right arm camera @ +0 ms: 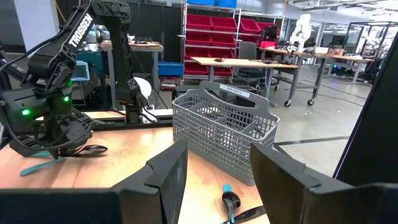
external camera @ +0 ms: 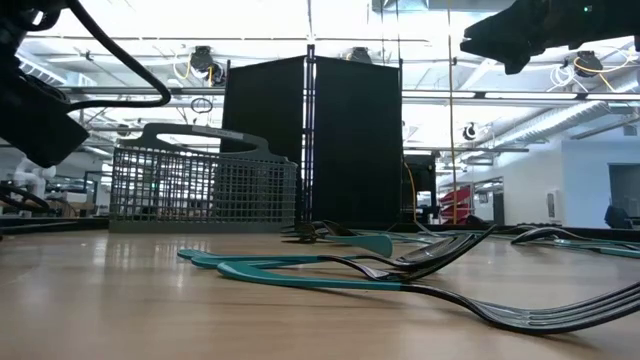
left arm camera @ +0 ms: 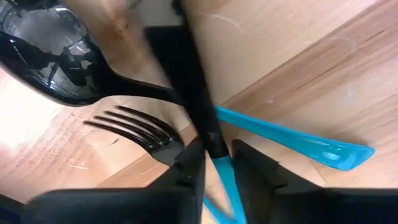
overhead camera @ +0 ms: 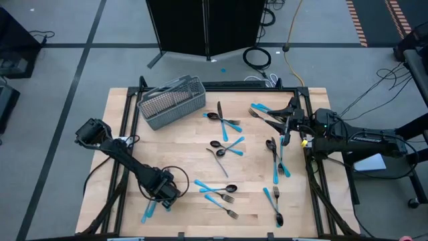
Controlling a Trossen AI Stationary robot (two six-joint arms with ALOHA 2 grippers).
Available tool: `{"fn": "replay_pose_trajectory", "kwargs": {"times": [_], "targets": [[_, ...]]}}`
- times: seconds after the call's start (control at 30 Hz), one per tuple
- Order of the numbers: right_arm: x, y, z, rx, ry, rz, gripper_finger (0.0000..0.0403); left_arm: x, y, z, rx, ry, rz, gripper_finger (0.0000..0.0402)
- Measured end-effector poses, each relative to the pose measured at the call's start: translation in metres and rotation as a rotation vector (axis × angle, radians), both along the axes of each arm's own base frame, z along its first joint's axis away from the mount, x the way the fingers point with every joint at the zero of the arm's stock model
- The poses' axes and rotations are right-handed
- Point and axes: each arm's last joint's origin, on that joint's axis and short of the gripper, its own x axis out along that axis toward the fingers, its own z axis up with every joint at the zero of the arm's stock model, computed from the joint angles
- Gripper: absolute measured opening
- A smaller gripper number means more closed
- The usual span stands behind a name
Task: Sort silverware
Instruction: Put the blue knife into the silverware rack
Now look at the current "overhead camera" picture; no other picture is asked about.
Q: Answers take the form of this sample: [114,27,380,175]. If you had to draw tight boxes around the dark equipment box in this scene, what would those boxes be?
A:
[0,83,21,135]

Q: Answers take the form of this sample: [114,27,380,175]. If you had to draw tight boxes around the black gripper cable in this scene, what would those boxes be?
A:
[138,165,190,203]
[300,112,420,181]

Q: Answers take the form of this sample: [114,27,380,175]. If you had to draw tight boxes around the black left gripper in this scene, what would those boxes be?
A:
[146,169,183,208]

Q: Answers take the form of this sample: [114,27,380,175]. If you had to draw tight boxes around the white paper sheet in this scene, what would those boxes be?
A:
[353,153,388,172]

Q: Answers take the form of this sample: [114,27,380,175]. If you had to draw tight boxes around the black metal stand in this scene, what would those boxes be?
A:
[340,112,428,209]

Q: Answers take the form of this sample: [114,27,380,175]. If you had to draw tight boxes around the thin black floor cable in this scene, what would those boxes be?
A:
[28,29,56,46]

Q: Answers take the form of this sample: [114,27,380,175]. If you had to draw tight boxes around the black power cable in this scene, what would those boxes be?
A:
[82,155,113,198]

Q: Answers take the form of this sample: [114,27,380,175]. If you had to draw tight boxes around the black folding partition screen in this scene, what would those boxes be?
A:
[146,0,267,62]

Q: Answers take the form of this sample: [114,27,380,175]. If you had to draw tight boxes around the black equipment rack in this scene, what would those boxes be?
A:
[393,21,428,63]

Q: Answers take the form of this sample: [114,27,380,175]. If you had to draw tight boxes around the silver spoon bowl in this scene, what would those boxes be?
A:
[265,139,280,185]

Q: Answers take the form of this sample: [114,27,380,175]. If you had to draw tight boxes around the black cabinet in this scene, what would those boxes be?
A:
[0,6,43,80]

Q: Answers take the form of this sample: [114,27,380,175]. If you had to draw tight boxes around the black cable bundle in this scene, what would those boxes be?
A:
[259,0,278,27]

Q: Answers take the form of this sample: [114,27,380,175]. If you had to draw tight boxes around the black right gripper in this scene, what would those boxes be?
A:
[265,96,316,147]

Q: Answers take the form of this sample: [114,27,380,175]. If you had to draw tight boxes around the black ventilated bar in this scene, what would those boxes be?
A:
[204,80,278,89]

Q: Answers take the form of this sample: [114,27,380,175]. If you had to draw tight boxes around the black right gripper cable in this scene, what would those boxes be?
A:
[300,112,420,181]

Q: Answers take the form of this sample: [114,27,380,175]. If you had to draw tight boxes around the black mat orange striped edge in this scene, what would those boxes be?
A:
[346,0,405,48]
[384,0,428,37]

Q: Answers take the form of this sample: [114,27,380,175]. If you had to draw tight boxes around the loose black floor cables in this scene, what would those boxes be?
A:
[339,62,415,122]

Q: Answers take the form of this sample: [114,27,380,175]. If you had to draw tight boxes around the coiled black floor cable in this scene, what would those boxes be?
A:
[242,46,272,70]

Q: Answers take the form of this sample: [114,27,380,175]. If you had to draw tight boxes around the grey mesh cutlery basket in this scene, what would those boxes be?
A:
[136,74,207,131]

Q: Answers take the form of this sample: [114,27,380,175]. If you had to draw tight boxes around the white cable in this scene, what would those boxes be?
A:
[243,72,279,88]

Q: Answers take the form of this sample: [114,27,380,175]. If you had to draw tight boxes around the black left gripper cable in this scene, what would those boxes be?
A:
[138,165,190,203]

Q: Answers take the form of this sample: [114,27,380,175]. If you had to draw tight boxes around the yellow hanging cable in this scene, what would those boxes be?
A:
[283,0,306,87]

